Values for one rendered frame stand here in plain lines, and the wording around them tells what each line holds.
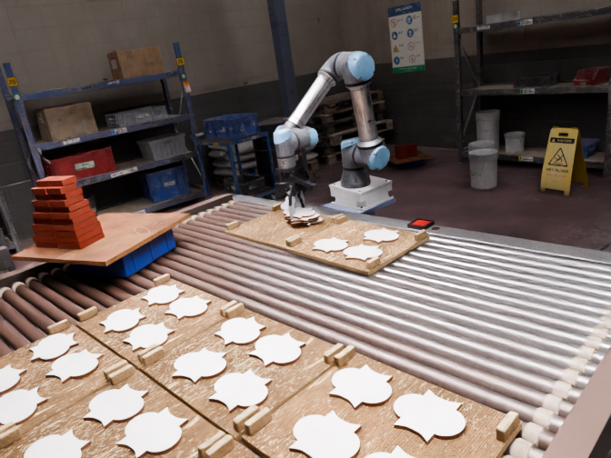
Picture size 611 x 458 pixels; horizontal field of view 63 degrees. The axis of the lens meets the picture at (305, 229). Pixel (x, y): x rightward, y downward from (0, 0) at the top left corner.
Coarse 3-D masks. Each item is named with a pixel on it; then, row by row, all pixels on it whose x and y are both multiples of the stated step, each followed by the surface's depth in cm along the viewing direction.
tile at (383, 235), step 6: (384, 228) 193; (366, 234) 190; (372, 234) 189; (378, 234) 188; (384, 234) 187; (390, 234) 186; (396, 234) 185; (366, 240) 186; (372, 240) 185; (378, 240) 183; (384, 240) 182; (390, 240) 182
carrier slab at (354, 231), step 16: (336, 224) 208; (352, 224) 205; (368, 224) 202; (304, 240) 196; (352, 240) 189; (400, 240) 183; (304, 256) 184; (320, 256) 179; (336, 256) 177; (384, 256) 171; (368, 272) 162
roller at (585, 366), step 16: (176, 240) 223; (224, 256) 197; (272, 272) 177; (320, 288) 161; (336, 288) 157; (368, 304) 147; (384, 304) 144; (416, 320) 136; (432, 320) 133; (448, 320) 132; (464, 336) 126; (480, 336) 124; (496, 336) 122; (528, 352) 115; (544, 352) 114; (576, 368) 108; (592, 368) 107
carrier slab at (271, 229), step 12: (264, 216) 232; (276, 216) 229; (324, 216) 220; (240, 228) 221; (252, 228) 218; (264, 228) 216; (276, 228) 214; (288, 228) 212; (300, 228) 210; (312, 228) 208; (324, 228) 206; (252, 240) 207; (264, 240) 203; (276, 240) 200
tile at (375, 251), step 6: (360, 246) 180; (366, 246) 179; (372, 246) 178; (378, 246) 178; (348, 252) 177; (354, 252) 176; (360, 252) 175; (366, 252) 174; (372, 252) 174; (378, 252) 173; (348, 258) 172; (354, 258) 172; (360, 258) 170; (366, 258) 170
